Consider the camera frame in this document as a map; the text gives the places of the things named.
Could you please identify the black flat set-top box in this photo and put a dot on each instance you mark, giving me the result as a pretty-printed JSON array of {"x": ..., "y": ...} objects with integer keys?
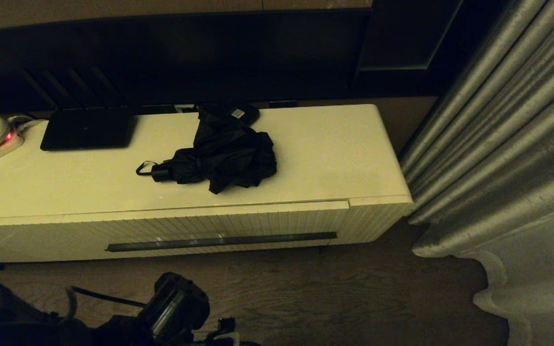
[{"x": 87, "y": 129}]

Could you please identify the white power strip red light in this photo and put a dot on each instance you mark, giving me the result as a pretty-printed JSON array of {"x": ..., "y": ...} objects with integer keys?
[{"x": 5, "y": 146}]

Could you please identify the black television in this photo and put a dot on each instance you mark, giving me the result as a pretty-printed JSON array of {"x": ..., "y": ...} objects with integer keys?
[{"x": 185, "y": 57}]

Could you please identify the grey textured curtain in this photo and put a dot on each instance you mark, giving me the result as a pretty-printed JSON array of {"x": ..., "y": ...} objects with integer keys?
[{"x": 498, "y": 120}]

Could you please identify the cream fluted drawer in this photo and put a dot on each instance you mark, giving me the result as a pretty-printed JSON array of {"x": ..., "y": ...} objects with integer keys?
[{"x": 209, "y": 218}]

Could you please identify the black umbrella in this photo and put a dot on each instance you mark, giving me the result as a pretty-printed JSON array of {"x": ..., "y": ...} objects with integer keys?
[{"x": 229, "y": 158}]

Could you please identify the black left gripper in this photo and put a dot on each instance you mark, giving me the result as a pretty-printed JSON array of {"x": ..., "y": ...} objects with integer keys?
[{"x": 224, "y": 331}]

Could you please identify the white low cabinet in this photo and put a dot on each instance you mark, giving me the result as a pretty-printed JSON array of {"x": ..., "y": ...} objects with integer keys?
[{"x": 330, "y": 154}]

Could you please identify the white sheer curtain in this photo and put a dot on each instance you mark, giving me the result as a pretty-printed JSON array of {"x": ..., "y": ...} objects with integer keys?
[{"x": 546, "y": 298}]

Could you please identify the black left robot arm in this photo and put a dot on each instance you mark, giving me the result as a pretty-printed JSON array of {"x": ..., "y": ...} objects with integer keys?
[{"x": 171, "y": 307}]

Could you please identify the small black square box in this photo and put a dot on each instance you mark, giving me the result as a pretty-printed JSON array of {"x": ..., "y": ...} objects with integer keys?
[{"x": 245, "y": 114}]

